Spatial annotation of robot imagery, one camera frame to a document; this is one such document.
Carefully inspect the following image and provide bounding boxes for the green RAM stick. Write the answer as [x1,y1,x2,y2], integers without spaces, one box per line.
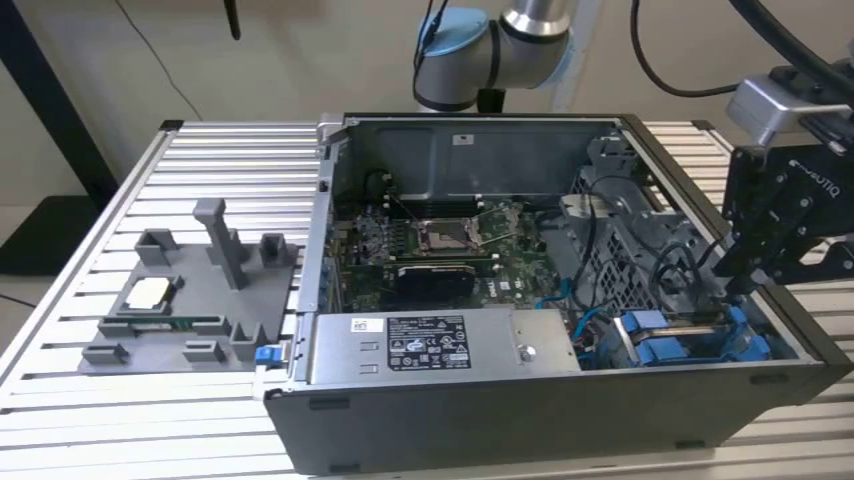
[128,316,223,335]

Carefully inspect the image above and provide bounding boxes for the black open PC case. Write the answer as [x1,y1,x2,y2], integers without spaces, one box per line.
[262,111,854,476]

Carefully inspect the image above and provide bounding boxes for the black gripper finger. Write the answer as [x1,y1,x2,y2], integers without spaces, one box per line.
[709,146,813,302]
[766,236,854,288]

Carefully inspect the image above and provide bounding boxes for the black hanging strap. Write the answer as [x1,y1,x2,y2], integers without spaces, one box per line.
[222,0,243,41]

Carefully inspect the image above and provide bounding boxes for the black RAM slots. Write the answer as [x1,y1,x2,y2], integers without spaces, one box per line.
[384,193,490,213]

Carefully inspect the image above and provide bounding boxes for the thin black wall cable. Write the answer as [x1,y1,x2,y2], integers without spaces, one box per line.
[112,0,203,122]

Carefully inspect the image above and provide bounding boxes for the green motherboard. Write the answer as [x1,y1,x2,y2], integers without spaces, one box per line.
[331,195,569,314]

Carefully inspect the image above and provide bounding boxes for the black cable on arm joint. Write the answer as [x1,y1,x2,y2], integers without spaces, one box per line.
[412,0,450,67]

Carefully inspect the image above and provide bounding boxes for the thin locking lever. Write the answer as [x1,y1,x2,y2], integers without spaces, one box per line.
[391,195,424,223]

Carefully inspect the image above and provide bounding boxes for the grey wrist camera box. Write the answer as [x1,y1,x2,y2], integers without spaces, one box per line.
[723,75,854,147]

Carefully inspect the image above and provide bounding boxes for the long black case cable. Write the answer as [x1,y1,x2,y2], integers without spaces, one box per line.
[574,174,662,307]

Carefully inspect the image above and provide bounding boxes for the silver CPU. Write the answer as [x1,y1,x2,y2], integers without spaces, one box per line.
[121,277,178,312]

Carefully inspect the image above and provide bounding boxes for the grey metal disk bay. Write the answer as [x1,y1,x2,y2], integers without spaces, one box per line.
[558,164,802,366]

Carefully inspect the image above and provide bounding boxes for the metal socket cover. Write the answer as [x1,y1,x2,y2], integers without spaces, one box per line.
[468,206,524,247]

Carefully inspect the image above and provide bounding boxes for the black graphics card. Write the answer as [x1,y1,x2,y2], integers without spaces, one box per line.
[394,261,480,307]

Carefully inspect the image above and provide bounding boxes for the black disk wire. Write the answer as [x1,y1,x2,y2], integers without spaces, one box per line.
[649,238,706,321]
[691,233,737,313]

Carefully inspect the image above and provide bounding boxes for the CPU socket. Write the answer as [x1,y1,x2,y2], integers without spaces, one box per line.
[411,218,471,253]

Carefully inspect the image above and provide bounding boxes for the blue data cable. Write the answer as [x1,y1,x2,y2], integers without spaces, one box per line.
[538,289,617,352]

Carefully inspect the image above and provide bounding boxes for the silver power supply unit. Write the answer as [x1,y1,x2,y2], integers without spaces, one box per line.
[307,307,581,387]

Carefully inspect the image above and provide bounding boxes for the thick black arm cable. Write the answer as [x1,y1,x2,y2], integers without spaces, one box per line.
[629,0,854,97]

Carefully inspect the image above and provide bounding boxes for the grey parts rack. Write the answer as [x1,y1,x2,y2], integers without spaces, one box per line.
[76,197,303,377]

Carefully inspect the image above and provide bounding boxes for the hard disk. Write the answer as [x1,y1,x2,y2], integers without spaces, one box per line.
[638,335,777,365]
[613,305,759,347]

